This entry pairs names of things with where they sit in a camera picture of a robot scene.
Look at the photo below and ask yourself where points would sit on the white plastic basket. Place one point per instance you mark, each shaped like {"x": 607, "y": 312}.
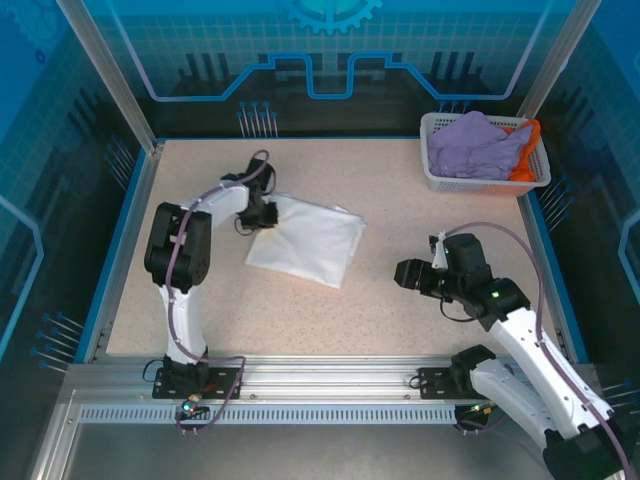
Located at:
{"x": 475, "y": 186}

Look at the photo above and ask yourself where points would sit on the orange t-shirt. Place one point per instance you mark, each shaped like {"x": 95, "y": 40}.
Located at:
{"x": 525, "y": 167}

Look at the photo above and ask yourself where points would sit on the aluminium mounting rail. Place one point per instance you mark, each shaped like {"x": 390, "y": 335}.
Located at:
{"x": 325, "y": 372}

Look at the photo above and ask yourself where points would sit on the white t-shirt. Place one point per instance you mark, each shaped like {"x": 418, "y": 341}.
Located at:
{"x": 310, "y": 240}

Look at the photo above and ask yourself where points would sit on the purple t-shirt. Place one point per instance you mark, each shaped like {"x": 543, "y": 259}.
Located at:
{"x": 470, "y": 150}

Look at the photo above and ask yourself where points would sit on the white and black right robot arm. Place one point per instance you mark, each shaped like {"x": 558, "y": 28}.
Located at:
{"x": 520, "y": 345}

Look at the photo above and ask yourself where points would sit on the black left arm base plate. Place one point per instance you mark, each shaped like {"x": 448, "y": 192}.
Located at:
{"x": 170, "y": 382}

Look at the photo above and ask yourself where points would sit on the aluminium frame post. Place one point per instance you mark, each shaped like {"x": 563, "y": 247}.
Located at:
{"x": 555, "y": 60}
{"x": 115, "y": 75}

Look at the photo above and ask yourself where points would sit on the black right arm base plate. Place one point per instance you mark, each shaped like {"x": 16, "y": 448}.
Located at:
{"x": 435, "y": 382}

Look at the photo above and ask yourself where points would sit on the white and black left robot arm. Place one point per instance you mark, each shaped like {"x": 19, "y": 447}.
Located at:
{"x": 190, "y": 320}

